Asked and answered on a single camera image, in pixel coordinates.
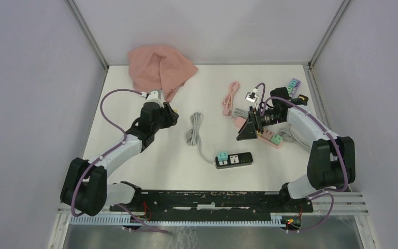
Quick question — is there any pink cloth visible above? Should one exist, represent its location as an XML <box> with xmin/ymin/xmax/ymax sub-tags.
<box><xmin>127</xmin><ymin>45</ymin><xmax>198</xmax><ymax>102</ymax></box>

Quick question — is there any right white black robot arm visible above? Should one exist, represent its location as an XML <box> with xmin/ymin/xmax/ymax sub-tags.
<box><xmin>236</xmin><ymin>87</ymin><xmax>356</xmax><ymax>212</ymax></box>

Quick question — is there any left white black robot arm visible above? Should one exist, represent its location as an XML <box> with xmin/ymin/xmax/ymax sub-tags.
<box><xmin>60</xmin><ymin>102</ymin><xmax>179</xmax><ymax>216</ymax></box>

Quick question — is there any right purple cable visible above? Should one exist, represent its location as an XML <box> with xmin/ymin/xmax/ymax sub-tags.
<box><xmin>258</xmin><ymin>82</ymin><xmax>350</xmax><ymax>233</ymax></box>

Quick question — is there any pink power strip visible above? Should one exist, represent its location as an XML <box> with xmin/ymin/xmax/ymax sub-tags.
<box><xmin>234</xmin><ymin>117</ymin><xmax>283</xmax><ymax>149</ymax></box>

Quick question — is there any teal plug adapter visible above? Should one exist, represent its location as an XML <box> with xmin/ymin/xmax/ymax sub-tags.
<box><xmin>217</xmin><ymin>152</ymin><xmax>229</xmax><ymax>161</ymax></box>

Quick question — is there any black power strip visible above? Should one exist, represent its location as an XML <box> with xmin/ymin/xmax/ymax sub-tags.
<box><xmin>215</xmin><ymin>152</ymin><xmax>253</xmax><ymax>169</ymax></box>
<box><xmin>296</xmin><ymin>94</ymin><xmax>309</xmax><ymax>106</ymax></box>

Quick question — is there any pink plug adapter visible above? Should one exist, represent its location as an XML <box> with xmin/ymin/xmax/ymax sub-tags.
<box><xmin>261</xmin><ymin>129</ymin><xmax>274</xmax><ymax>141</ymax></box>

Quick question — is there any grey power strip cable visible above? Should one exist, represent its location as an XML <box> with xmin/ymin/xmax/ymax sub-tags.
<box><xmin>186</xmin><ymin>112</ymin><xmax>218</xmax><ymax>165</ymax></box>

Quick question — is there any purple cable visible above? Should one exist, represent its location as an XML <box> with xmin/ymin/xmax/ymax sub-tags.
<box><xmin>70</xmin><ymin>88</ymin><xmax>172</xmax><ymax>236</ymax></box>
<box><xmin>258</xmin><ymin>82</ymin><xmax>350</xmax><ymax>233</ymax></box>

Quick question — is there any green plug adapter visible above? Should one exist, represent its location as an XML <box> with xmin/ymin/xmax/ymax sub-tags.
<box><xmin>270</xmin><ymin>134</ymin><xmax>283</xmax><ymax>146</ymax></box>

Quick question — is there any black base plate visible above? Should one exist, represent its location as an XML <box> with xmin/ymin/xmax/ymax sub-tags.
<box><xmin>124</xmin><ymin>190</ymin><xmax>314</xmax><ymax>222</ymax></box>

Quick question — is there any purple power strip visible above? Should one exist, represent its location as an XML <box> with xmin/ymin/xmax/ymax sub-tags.
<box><xmin>286</xmin><ymin>78</ymin><xmax>301</xmax><ymax>97</ymax></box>

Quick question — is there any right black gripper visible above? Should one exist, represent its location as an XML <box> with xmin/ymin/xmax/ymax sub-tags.
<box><xmin>237</xmin><ymin>106</ymin><xmax>285</xmax><ymax>140</ymax></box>

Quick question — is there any white cable duct rail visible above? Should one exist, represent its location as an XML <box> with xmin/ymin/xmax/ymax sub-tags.
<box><xmin>69</xmin><ymin>214</ymin><xmax>285</xmax><ymax>228</ymax></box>

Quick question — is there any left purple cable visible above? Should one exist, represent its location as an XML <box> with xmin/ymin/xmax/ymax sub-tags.
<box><xmin>70</xmin><ymin>88</ymin><xmax>172</xmax><ymax>236</ymax></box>

